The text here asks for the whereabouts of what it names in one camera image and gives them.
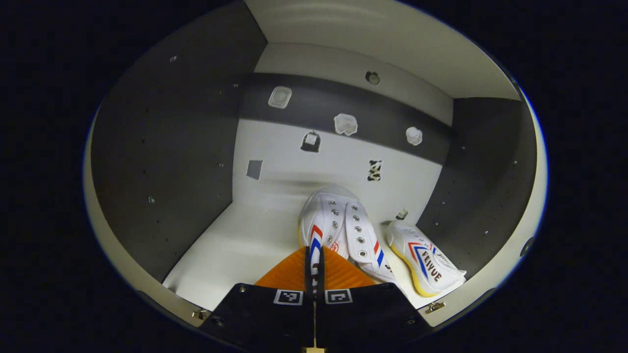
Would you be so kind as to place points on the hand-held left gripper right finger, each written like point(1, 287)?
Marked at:
point(368, 318)

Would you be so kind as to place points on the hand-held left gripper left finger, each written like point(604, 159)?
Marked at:
point(260, 318)

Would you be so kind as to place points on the white canvas shoe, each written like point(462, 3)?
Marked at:
point(431, 264)
point(328, 211)

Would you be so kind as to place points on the white shoe cabinet door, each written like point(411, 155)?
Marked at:
point(510, 260)
point(167, 301)

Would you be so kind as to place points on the white shoe cabinet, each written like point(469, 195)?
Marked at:
point(162, 147)

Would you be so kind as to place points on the white cabinet shelf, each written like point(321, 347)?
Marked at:
point(392, 39)
point(235, 250)

